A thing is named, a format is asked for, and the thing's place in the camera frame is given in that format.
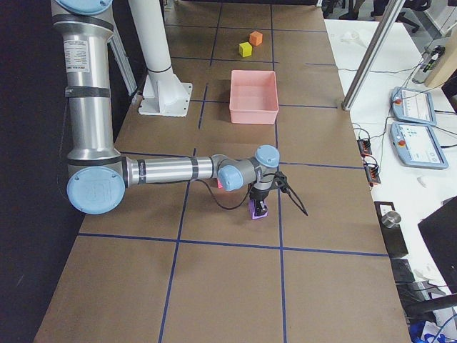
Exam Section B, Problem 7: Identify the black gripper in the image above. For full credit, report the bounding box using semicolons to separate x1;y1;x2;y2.
249;171;288;217

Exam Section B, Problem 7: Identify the purple foam block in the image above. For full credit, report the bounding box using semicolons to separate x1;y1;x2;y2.
248;199;268;220

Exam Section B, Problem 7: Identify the orange foam block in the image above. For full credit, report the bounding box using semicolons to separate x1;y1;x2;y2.
249;31;263;46

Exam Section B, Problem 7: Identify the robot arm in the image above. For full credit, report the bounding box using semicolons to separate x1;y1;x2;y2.
50;1;291;219

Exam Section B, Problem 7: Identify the pink plastic bin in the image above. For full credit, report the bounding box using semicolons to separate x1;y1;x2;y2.
229;70;279;125

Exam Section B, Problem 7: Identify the orange connector box lower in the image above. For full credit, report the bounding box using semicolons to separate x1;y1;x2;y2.
363;161;381;187

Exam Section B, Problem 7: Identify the orange connector box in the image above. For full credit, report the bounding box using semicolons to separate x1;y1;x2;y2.
357;138;372;156
363;161;381;187

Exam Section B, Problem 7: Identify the orange connector box upper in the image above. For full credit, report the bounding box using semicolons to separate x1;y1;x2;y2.
357;138;372;156

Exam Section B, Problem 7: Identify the metal cylinder weight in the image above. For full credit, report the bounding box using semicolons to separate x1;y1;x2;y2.
381;211;401;229

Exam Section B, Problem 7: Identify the yellow foam block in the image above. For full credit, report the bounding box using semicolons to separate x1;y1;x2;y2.
238;41;253;58

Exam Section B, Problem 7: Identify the lower teach pendant tablet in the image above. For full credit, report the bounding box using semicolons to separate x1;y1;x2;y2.
390;121;448;170

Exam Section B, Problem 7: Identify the teach pendant tablet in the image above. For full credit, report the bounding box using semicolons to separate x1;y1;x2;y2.
390;121;448;170
391;86;437;126

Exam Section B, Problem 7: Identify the upper teach pendant tablet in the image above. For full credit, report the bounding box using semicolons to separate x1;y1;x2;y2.
391;86;437;126

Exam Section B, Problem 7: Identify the aluminium frame post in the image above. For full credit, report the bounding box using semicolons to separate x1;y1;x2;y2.
341;0;405;111

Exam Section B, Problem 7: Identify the white camera mast post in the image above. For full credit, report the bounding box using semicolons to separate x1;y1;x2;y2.
129;0;193;117

